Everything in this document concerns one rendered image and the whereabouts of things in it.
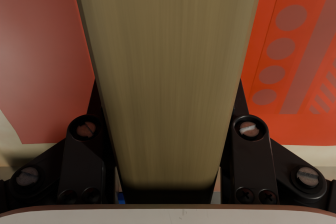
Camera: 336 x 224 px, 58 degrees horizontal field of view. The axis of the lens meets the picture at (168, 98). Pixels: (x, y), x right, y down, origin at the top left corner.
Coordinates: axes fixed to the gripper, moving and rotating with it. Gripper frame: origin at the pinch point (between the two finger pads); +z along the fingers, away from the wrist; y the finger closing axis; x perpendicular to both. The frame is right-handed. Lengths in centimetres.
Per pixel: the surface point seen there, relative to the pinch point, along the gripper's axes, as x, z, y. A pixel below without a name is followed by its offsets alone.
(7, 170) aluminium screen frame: -25.4, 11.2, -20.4
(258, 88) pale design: -11.2, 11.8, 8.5
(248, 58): -7.6, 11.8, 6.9
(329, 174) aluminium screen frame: -25.4, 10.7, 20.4
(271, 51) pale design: -6.9, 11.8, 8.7
